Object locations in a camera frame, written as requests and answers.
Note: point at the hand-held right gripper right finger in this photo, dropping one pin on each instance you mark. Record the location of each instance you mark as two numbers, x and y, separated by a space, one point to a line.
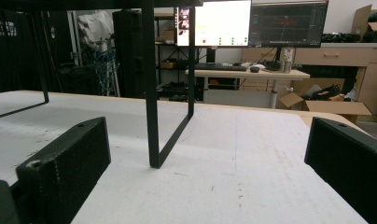
351 161

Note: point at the cardboard box on cabinet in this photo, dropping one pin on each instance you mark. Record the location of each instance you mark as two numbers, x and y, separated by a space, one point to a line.
368 23

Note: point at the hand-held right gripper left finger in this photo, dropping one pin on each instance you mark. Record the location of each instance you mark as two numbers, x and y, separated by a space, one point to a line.
65 168

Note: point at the black keyboard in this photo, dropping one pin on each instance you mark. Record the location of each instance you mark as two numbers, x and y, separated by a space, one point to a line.
219 66

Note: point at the open cardboard box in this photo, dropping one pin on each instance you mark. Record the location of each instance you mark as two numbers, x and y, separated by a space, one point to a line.
325 102

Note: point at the black storage rack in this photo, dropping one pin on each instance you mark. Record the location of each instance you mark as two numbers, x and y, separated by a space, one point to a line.
174 56

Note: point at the silver can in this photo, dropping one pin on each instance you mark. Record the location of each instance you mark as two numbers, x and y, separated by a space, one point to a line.
287 60

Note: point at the white covered equipment stand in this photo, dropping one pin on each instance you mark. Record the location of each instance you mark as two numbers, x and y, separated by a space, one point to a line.
98 53

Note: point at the black metal frame shelf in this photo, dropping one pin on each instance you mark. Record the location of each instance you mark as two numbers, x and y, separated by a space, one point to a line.
152 93

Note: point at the tall black case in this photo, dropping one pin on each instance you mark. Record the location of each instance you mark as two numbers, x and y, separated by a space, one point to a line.
129 53

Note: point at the black computer mouse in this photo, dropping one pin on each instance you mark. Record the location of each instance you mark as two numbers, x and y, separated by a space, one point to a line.
254 69

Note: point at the light wooden desk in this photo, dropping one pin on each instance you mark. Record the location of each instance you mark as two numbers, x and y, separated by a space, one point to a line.
248 74

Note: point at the dark computer monitor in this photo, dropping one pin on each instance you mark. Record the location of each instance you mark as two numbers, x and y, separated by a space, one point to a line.
289 25

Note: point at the bright computer monitor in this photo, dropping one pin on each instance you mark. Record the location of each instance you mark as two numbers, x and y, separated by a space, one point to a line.
217 23

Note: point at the wooden cabinet with drawers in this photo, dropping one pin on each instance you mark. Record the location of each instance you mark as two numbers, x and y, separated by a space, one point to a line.
342 68

